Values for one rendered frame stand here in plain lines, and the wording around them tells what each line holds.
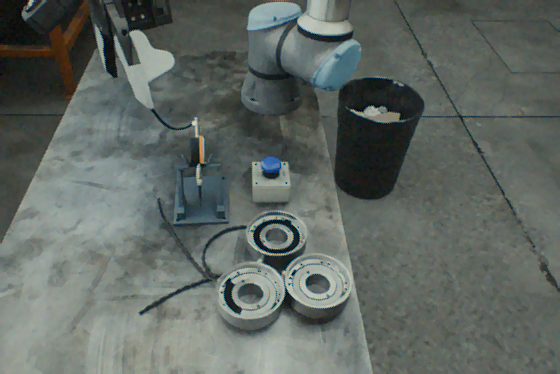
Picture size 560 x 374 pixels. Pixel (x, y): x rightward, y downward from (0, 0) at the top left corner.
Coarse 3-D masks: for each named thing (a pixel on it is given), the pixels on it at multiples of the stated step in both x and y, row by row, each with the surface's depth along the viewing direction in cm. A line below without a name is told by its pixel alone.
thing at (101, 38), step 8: (96, 32) 66; (104, 40) 65; (112, 40) 66; (104, 48) 67; (112, 48) 68; (104, 56) 68; (112, 56) 68; (104, 64) 69; (112, 64) 70; (112, 72) 71
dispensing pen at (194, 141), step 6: (198, 120) 88; (198, 126) 89; (198, 132) 89; (192, 138) 87; (198, 138) 87; (192, 144) 87; (198, 144) 87; (192, 150) 87; (198, 150) 87; (192, 156) 87; (198, 156) 87; (192, 162) 88; (198, 162) 88; (198, 168) 89; (198, 174) 89; (198, 180) 90; (198, 186) 90
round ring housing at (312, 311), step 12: (300, 264) 81; (312, 264) 81; (324, 264) 81; (336, 264) 81; (288, 276) 79; (312, 276) 80; (324, 276) 79; (348, 276) 78; (288, 288) 76; (300, 288) 77; (348, 288) 78; (288, 300) 77; (300, 300) 74; (336, 300) 76; (300, 312) 76; (312, 312) 74; (324, 312) 74; (336, 312) 75
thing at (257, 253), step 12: (264, 216) 88; (276, 216) 89; (288, 216) 88; (252, 228) 86; (264, 228) 86; (276, 228) 87; (288, 228) 87; (300, 228) 87; (252, 240) 84; (264, 240) 84; (288, 240) 85; (300, 240) 85; (252, 252) 83; (264, 252) 81; (300, 252) 83; (276, 264) 82; (288, 264) 84
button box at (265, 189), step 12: (252, 168) 96; (288, 168) 96; (252, 180) 94; (264, 180) 94; (276, 180) 94; (288, 180) 94; (252, 192) 95; (264, 192) 94; (276, 192) 94; (288, 192) 94
